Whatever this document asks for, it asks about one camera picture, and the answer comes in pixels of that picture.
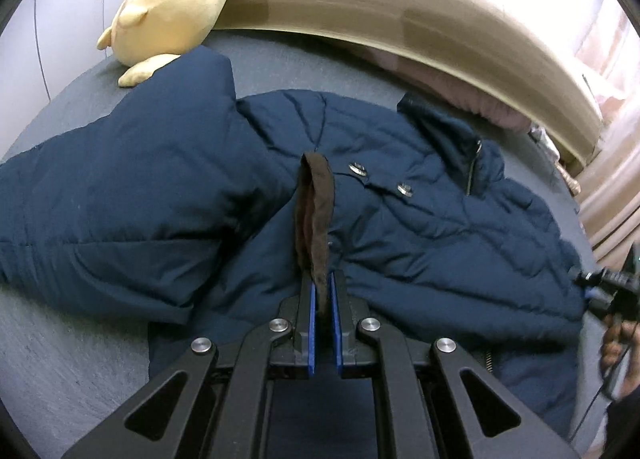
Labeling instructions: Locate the navy blue puffer jacket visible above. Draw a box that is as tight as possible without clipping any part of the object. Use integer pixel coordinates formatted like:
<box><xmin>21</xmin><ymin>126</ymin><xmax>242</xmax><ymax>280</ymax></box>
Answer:
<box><xmin>1</xmin><ymin>46</ymin><xmax>584</xmax><ymax>435</ymax></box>

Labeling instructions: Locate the person's right hand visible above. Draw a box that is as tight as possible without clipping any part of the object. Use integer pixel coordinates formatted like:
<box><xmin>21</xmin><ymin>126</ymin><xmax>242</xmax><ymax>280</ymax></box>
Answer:
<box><xmin>600</xmin><ymin>315</ymin><xmax>639</xmax><ymax>399</ymax></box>

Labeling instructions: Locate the beige curtain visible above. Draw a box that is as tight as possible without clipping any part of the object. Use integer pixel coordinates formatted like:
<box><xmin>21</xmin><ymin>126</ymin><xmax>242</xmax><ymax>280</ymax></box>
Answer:
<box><xmin>576</xmin><ymin>0</ymin><xmax>639</xmax><ymax>268</ymax></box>

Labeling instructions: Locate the pink pillow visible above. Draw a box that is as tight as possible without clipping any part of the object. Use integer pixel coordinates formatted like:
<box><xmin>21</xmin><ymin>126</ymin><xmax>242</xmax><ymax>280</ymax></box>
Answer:
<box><xmin>347</xmin><ymin>44</ymin><xmax>533</xmax><ymax>132</ymax></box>

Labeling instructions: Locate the yellow Pikachu plush toy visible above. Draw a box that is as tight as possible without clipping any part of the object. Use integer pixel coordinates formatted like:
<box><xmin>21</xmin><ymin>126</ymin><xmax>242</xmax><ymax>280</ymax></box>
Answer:
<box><xmin>96</xmin><ymin>0</ymin><xmax>227</xmax><ymax>88</ymax></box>

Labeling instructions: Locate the white wardrobe with purple panels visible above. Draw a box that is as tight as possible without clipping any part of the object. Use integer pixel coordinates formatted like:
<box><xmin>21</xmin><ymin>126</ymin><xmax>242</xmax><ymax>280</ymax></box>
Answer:
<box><xmin>1</xmin><ymin>0</ymin><xmax>122</xmax><ymax>154</ymax></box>

